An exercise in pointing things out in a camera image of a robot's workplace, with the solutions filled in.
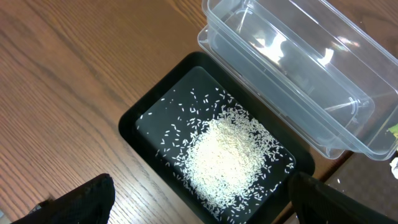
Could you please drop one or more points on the yellow green snack wrapper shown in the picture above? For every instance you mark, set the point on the yellow green snack wrapper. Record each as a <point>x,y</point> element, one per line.
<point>394,130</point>

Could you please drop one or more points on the black plastic tray bin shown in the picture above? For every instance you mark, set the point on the black plastic tray bin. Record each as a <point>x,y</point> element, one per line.
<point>200,70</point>

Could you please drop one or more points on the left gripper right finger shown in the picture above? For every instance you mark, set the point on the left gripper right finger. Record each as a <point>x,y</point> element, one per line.
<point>314,202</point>

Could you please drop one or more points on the crumpled white tissue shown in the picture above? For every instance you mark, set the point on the crumpled white tissue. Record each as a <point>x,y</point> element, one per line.
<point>394,167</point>

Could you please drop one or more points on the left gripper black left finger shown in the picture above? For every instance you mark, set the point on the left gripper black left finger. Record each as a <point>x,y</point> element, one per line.
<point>90,203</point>

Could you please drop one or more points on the clear plastic bin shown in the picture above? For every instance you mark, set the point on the clear plastic bin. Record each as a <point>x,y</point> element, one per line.
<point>315,69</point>

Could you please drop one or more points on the white rice pile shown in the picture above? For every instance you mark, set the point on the white rice pile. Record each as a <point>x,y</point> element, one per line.
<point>222,156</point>

